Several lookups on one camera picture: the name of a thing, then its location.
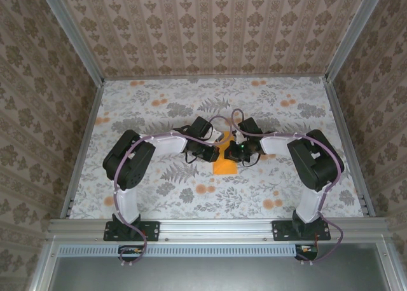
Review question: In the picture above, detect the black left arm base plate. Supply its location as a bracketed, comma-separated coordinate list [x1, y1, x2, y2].
[103, 220, 160, 241]

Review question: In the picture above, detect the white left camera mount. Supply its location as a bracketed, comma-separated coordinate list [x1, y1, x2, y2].
[208, 128, 224, 143]

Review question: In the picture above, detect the aluminium corner post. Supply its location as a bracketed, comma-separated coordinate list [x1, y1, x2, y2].
[36, 0, 105, 84]
[324, 0, 389, 81]

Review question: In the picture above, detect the long aluminium base rail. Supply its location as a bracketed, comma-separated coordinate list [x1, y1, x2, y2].
[46, 217, 391, 243]

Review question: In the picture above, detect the orange cloth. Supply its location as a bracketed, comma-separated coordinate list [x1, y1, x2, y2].
[212, 130, 238, 175]

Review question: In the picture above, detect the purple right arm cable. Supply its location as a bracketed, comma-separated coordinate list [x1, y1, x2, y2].
[231, 109, 345, 264]

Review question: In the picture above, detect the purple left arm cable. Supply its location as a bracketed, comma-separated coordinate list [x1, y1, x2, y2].
[113, 114, 231, 264]

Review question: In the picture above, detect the slotted grey cable duct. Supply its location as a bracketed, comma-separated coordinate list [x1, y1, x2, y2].
[58, 243, 319, 257]

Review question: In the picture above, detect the aluminium side rail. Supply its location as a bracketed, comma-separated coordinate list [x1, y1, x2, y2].
[323, 77, 376, 218]
[59, 78, 105, 219]

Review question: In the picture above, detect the floral printed table cover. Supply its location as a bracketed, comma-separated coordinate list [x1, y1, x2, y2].
[68, 76, 365, 219]

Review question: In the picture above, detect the small controller board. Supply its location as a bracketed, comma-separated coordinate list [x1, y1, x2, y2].
[118, 245, 144, 262]
[294, 243, 319, 261]

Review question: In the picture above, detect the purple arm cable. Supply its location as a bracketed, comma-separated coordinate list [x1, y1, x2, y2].
[113, 114, 231, 264]
[231, 109, 345, 264]

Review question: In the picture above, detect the grey metal sheet panel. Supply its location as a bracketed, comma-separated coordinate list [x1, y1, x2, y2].
[47, 243, 394, 291]

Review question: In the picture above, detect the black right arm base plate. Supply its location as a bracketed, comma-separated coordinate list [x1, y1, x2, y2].
[272, 220, 331, 241]

